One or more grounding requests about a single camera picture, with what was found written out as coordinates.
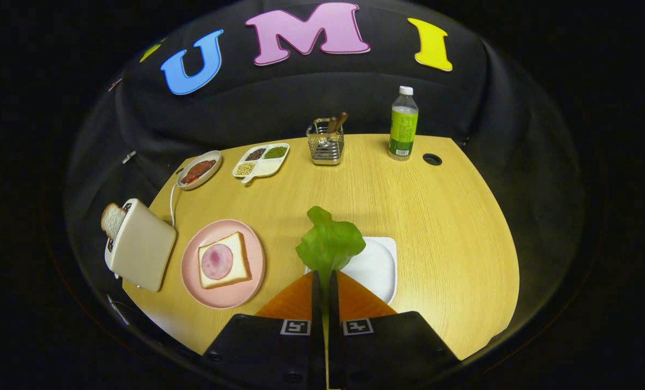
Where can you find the pink ham slice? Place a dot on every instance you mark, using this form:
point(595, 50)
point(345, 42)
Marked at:
point(217, 261)

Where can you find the white divided dish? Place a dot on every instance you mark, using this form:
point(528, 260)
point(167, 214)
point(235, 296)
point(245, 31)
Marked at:
point(268, 165)

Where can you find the dark brown beans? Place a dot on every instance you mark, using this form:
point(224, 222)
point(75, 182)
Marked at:
point(255, 154)

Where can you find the pink clip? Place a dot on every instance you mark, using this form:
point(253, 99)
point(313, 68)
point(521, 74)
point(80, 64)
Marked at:
point(115, 84)

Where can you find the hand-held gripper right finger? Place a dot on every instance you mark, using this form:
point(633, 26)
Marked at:
point(387, 346)

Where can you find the red-brown meat piece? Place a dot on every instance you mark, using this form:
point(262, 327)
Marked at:
point(197, 171)

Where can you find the black backdrop cloth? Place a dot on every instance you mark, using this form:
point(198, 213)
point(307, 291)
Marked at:
point(300, 97)

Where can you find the white clip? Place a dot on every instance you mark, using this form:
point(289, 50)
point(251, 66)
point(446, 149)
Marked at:
point(128, 157)

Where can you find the cream toaster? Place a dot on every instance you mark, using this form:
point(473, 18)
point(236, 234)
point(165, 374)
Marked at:
point(143, 249)

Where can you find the green beans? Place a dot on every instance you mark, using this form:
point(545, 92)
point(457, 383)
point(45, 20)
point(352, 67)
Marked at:
point(275, 153)

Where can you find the green label drink bottle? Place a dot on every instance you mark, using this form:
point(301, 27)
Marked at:
point(403, 127)

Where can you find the yellow beans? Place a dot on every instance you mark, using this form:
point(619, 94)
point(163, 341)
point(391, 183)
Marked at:
point(245, 169)

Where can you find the plain bread slice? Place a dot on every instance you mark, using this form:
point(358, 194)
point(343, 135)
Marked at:
point(112, 221)

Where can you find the pink round plate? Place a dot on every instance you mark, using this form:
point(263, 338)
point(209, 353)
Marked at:
point(225, 298)

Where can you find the bread slice with ham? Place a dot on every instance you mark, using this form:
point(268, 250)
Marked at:
point(240, 254)

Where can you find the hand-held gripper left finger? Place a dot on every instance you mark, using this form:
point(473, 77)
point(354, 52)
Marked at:
point(268, 346)

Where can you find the white rectangular plate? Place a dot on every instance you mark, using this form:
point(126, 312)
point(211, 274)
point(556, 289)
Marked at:
point(376, 265)

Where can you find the round white plate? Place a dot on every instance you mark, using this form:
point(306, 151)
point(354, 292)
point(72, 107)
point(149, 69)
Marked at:
point(208, 170)

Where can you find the wooden utensil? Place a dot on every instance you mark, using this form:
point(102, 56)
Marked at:
point(339, 122)

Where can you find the green lettuce leaf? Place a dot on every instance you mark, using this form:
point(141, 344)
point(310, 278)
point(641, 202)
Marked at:
point(328, 244)

